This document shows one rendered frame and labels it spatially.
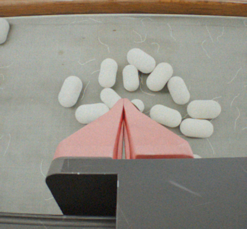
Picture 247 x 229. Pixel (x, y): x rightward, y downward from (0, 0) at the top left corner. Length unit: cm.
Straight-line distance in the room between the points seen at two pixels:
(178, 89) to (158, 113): 4
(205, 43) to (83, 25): 17
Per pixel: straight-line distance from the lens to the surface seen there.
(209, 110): 20
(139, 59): 20
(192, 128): 19
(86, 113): 18
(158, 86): 19
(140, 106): 19
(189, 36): 26
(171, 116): 19
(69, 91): 20
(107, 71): 20
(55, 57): 24
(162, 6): 26
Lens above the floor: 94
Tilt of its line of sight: 76 degrees down
